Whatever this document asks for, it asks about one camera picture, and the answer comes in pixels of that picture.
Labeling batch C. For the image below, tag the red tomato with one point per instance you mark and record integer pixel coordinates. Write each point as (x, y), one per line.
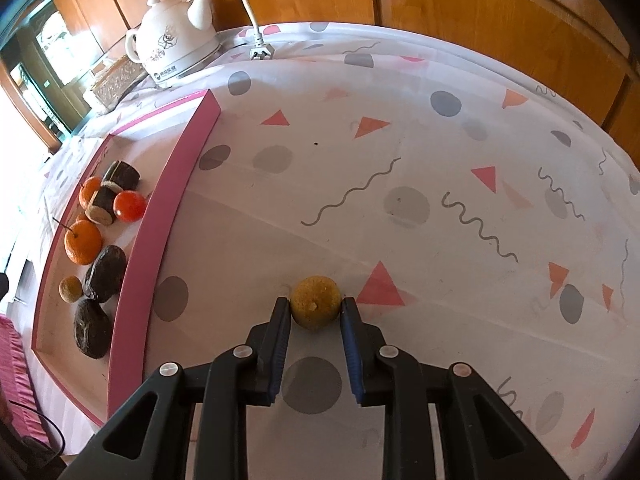
(130, 206)

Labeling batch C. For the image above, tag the glass-fronted wooden cabinet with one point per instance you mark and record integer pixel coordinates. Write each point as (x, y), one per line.
(40, 60)

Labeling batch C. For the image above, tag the white patterned tablecloth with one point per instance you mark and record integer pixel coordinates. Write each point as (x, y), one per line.
(400, 135)

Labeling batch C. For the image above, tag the woven tissue box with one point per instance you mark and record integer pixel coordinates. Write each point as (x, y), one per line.
(112, 85)

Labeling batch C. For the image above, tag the wooden panelled cabinet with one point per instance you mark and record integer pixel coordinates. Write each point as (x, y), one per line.
(450, 0)

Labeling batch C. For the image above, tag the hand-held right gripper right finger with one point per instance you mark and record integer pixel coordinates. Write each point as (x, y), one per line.
(350, 355)

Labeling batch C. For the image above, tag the large orange with stem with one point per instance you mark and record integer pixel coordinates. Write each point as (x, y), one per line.
(82, 242)

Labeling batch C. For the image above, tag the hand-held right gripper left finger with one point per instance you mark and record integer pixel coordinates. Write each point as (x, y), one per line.
(280, 360)

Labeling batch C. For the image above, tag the white ceramic electric kettle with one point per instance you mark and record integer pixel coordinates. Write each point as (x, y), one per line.
(170, 45)

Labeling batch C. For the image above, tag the pink shallow tray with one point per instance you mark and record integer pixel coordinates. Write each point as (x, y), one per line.
(165, 210)

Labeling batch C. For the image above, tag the pale yellow round fruit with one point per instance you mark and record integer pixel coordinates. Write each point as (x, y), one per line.
(315, 300)

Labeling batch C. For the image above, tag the small orange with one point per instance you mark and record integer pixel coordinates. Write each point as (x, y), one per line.
(89, 192)

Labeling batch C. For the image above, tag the small yellow-green round fruit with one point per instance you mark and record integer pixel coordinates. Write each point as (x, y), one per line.
(70, 290)

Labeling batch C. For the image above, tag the dark brown round fruit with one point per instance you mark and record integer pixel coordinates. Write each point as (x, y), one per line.
(105, 272)
(92, 327)

